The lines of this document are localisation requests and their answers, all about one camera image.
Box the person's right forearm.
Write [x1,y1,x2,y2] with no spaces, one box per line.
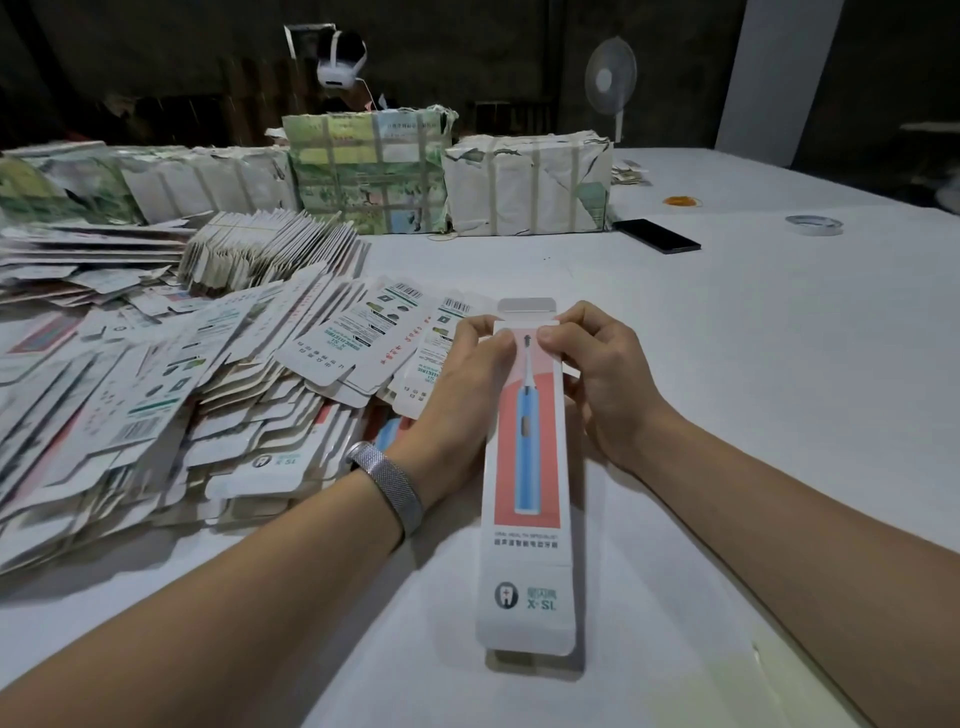
[630,412,960,728]

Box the white tape roll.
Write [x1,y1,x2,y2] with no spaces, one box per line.
[784,213,845,239]

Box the fanned stack of white cartons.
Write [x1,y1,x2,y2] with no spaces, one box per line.
[177,210,369,294]

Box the person's left hand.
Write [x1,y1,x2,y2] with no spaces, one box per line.
[387,312,519,506]

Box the white standing fan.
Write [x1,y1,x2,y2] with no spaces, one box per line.
[583,36,639,146]

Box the green printed wrapped bundle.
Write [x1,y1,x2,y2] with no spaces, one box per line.
[282,105,459,237]

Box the white head-mounted camera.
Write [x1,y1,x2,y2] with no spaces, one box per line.
[285,22,369,89]

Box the white board panel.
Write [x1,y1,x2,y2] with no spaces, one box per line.
[715,0,846,168]

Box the grey band wristwatch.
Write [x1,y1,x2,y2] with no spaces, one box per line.
[342,439,426,539]

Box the dark wooden chair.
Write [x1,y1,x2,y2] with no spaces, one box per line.
[472,99,554,140]

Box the black smartphone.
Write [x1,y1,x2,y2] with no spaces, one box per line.
[612,217,702,255]

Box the white strapped wrapped bundle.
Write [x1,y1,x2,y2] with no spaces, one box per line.
[442,130,617,239]

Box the cluttered side table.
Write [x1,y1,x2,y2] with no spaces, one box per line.
[900,120,960,215]

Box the row of white wrapped bundles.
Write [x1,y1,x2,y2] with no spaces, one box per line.
[0,141,299,227]

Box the person's left forearm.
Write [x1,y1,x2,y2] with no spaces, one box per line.
[0,472,407,728]

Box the person's right hand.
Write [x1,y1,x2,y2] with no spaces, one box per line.
[537,300,680,476]

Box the pile of cartons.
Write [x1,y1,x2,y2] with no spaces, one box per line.
[0,217,497,579]

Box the toothbrush carton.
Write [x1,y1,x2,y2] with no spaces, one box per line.
[477,295,579,657]

